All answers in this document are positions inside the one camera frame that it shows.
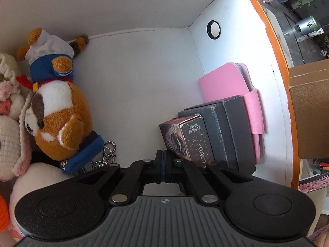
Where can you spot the orange crochet persimmon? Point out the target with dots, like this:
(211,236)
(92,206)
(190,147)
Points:
(3,211)

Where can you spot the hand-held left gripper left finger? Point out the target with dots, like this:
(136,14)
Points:
(158,171)

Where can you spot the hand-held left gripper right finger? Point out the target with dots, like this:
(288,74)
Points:
(167,171)

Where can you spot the brown cardboard box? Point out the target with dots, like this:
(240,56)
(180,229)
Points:
(311,113)

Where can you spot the brown dog plush sailor outfit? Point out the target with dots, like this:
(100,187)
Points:
(59,113)

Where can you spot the purple card box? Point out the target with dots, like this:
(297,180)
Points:
(185,139)

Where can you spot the pink patterned packet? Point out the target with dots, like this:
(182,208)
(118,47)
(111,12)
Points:
(313,184)

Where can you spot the person's right forearm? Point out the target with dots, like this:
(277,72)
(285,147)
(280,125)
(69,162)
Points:
(321,236)

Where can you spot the silver metal can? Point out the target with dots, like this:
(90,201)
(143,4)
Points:
(305,25)

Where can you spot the dark grey box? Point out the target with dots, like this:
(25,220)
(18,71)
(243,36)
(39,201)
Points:
(231,133)

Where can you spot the white crochet bear with flowers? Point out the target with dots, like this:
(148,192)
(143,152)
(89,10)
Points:
(10,133)

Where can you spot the white bin with orange rim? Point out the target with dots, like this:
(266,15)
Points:
(141,82)

